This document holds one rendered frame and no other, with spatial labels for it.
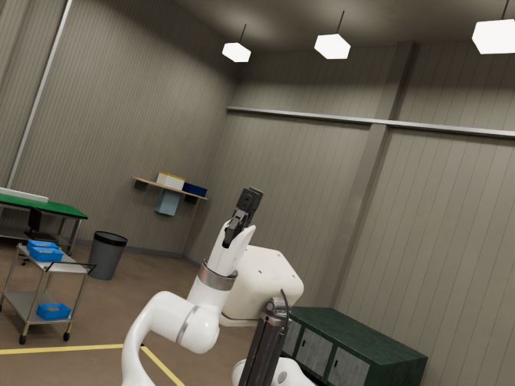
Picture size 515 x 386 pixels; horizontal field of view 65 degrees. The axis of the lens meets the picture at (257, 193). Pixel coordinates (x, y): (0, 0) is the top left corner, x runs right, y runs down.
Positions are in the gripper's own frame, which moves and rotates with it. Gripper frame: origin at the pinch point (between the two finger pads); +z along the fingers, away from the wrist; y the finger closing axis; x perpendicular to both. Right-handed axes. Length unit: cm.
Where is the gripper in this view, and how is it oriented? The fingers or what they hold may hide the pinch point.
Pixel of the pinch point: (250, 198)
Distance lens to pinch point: 78.6
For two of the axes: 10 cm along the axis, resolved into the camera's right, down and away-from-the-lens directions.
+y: -1.9, 0.6, -9.8
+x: -9.0, -4.1, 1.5
